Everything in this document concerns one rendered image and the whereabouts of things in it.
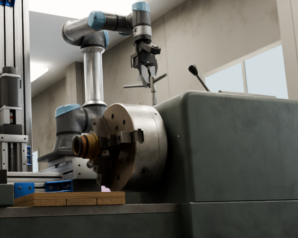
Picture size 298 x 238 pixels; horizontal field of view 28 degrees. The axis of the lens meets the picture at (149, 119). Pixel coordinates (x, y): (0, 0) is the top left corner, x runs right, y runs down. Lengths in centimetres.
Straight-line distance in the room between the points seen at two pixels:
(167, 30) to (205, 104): 478
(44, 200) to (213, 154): 62
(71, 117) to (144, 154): 78
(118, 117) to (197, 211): 43
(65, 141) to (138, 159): 76
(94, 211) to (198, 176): 38
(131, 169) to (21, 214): 43
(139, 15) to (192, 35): 398
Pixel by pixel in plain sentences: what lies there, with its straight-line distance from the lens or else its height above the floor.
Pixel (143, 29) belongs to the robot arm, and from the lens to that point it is 243.
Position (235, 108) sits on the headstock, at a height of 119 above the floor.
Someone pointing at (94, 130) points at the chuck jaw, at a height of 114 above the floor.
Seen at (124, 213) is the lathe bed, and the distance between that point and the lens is 190.
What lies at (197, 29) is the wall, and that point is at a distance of 636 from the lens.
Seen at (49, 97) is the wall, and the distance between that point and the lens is 954.
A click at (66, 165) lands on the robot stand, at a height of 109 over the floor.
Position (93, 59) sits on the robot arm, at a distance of 284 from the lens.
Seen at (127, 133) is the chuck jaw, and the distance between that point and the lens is 198.
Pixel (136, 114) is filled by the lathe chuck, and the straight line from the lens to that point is 202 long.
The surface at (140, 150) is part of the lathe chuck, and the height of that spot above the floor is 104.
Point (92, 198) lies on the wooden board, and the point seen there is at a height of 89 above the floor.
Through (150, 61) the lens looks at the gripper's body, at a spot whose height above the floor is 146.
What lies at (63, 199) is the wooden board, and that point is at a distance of 180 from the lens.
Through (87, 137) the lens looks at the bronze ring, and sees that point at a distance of 202.
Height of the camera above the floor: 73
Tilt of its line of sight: 12 degrees up
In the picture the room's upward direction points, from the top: 4 degrees counter-clockwise
